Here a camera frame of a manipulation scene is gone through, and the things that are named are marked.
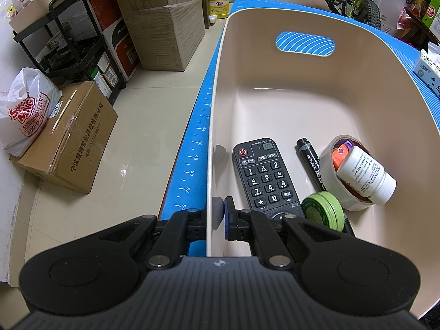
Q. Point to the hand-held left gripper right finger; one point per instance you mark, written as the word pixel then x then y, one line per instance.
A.
pixel 228 220

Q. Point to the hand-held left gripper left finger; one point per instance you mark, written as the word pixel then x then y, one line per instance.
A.
pixel 199 227

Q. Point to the black remote control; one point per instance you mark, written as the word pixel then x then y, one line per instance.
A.
pixel 264 178

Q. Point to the green round tin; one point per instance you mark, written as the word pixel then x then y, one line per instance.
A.
pixel 321 209

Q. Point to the black marker pen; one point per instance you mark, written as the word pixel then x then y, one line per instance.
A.
pixel 309 161

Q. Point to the grey tape roll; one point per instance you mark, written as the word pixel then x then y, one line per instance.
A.
pixel 325 175

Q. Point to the small orange item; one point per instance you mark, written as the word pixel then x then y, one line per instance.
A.
pixel 338 156

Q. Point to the small purple item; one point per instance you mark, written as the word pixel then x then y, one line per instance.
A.
pixel 348 144

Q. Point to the beige plastic basket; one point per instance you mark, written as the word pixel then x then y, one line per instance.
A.
pixel 292 92

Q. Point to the white pill bottle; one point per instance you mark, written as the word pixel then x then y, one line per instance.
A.
pixel 364 175

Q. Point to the blue silicone mat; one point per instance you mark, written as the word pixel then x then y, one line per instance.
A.
pixel 192 144

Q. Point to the flat brown cardboard box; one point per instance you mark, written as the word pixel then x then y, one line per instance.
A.
pixel 68 137

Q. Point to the tall cardboard box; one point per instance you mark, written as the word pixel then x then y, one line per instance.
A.
pixel 165 37

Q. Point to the white red appliance box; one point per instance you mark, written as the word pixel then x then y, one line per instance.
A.
pixel 120 48

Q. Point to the white plastic bag red print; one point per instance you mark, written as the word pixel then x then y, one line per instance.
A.
pixel 24 110

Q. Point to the black metal rack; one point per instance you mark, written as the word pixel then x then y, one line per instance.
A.
pixel 75 44

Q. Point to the white tissue pack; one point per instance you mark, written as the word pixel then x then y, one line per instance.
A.
pixel 428 72

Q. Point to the green black bicycle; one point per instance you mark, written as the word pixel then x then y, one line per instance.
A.
pixel 371 13

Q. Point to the beige open carton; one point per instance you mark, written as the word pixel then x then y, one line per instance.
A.
pixel 37 13

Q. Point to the green carton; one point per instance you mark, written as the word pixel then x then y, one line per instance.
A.
pixel 431 12

